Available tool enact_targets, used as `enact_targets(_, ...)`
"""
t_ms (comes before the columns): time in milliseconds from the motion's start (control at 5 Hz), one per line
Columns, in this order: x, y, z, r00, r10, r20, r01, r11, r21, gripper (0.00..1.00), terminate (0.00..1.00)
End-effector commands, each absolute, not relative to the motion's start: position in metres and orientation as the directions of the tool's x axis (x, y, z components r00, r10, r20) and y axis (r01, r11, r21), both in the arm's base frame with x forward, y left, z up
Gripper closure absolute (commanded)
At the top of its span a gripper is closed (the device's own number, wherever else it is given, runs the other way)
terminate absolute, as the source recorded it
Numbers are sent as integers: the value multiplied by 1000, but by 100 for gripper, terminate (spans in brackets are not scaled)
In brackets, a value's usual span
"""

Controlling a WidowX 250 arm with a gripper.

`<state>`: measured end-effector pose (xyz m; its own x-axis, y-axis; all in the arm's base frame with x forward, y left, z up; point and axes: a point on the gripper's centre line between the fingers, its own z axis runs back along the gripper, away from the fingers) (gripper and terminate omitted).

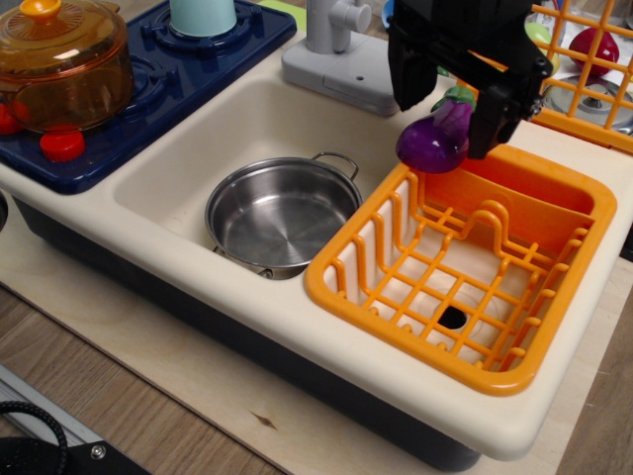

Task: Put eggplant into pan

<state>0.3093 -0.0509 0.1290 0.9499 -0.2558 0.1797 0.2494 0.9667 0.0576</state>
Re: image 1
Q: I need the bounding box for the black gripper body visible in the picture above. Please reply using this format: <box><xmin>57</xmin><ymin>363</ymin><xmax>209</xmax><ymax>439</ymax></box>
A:
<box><xmin>389</xmin><ymin>1</ymin><xmax>553</xmax><ymax>94</ymax></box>

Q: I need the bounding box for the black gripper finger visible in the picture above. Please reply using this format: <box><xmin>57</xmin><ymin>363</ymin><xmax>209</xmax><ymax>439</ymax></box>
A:
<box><xmin>388</xmin><ymin>25</ymin><xmax>437</xmax><ymax>111</ymax></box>
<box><xmin>468</xmin><ymin>84</ymin><xmax>539</xmax><ymax>159</ymax></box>

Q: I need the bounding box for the purple toy eggplant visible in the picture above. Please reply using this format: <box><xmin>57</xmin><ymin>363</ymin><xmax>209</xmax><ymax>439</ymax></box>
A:
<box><xmin>396</xmin><ymin>85</ymin><xmax>476</xmax><ymax>174</ymax></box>

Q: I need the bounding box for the stainless steel pan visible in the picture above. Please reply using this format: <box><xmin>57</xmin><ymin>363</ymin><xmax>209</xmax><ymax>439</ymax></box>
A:
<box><xmin>205</xmin><ymin>151</ymin><xmax>362</xmax><ymax>280</ymax></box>

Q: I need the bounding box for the green yellow toy pear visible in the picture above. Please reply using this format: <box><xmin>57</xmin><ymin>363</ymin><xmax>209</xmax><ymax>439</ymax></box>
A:
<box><xmin>524</xmin><ymin>22</ymin><xmax>560</xmax><ymax>73</ymax></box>

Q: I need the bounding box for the grey toy faucet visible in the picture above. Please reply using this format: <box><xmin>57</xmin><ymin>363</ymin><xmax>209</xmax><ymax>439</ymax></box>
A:
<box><xmin>282</xmin><ymin>0</ymin><xmax>400</xmax><ymax>116</ymax></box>

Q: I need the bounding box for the blue plastic cup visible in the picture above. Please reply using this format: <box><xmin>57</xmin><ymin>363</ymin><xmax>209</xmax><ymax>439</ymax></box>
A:
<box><xmin>381</xmin><ymin>0</ymin><xmax>395</xmax><ymax>29</ymax></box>

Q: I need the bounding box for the red toy fruit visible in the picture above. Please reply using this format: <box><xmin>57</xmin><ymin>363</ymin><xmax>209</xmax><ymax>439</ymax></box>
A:
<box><xmin>569</xmin><ymin>28</ymin><xmax>620</xmax><ymax>77</ymax></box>

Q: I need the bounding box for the steel pot lid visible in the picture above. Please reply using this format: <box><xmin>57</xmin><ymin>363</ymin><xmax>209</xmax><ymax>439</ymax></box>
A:
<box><xmin>544</xmin><ymin>75</ymin><xmax>632</xmax><ymax>136</ymax></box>

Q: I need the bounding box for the orange dish rack basket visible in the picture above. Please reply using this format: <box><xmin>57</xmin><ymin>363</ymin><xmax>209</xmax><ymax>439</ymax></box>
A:
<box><xmin>305</xmin><ymin>145</ymin><xmax>617</xmax><ymax>396</ymax></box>

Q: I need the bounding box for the light teal cup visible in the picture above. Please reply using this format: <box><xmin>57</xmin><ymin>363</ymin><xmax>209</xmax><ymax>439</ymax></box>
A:
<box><xmin>169</xmin><ymin>0</ymin><xmax>237</xmax><ymax>38</ymax></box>

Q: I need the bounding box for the navy blue toy stove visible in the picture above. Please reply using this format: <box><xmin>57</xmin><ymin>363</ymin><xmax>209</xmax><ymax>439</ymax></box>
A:
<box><xmin>1</xmin><ymin>1</ymin><xmax>297</xmax><ymax>195</ymax></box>

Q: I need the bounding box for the cream toy sink unit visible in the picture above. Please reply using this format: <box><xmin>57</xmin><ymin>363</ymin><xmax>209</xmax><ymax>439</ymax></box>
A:
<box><xmin>1</xmin><ymin>50</ymin><xmax>632</xmax><ymax>466</ymax></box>

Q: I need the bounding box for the amber glass pot with lid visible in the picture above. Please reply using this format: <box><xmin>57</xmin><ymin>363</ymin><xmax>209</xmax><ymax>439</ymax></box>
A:
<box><xmin>1</xmin><ymin>1</ymin><xmax>135</xmax><ymax>133</ymax></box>

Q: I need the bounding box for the red stove knob front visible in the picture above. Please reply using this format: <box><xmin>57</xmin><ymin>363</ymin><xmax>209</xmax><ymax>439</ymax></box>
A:
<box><xmin>40</xmin><ymin>131</ymin><xmax>86</xmax><ymax>162</ymax></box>

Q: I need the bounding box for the red stove knob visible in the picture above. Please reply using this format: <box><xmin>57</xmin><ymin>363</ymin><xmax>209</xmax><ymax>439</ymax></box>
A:
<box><xmin>0</xmin><ymin>103</ymin><xmax>23</xmax><ymax>136</ymax></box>
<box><xmin>40</xmin><ymin>131</ymin><xmax>86</xmax><ymax>162</ymax></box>

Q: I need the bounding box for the light wooden base board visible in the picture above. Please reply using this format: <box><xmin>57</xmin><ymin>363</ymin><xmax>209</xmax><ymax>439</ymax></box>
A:
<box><xmin>1</xmin><ymin>210</ymin><xmax>632</xmax><ymax>474</ymax></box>

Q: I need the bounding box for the red stove knob left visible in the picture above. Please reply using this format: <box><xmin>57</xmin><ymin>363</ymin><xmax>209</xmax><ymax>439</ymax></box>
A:
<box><xmin>0</xmin><ymin>103</ymin><xmax>23</xmax><ymax>136</ymax></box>

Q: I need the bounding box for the aluminium rail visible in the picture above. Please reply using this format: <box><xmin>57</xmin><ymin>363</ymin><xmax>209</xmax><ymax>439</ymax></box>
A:
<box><xmin>1</xmin><ymin>366</ymin><xmax>103</xmax><ymax>447</ymax></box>

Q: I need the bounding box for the black braided cable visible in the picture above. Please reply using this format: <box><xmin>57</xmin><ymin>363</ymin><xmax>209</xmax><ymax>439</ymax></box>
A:
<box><xmin>0</xmin><ymin>399</ymin><xmax>70</xmax><ymax>475</ymax></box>

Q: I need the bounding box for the black mount plate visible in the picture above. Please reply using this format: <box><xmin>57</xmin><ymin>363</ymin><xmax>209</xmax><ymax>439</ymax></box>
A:
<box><xmin>1</xmin><ymin>436</ymin><xmax>148</xmax><ymax>474</ymax></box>

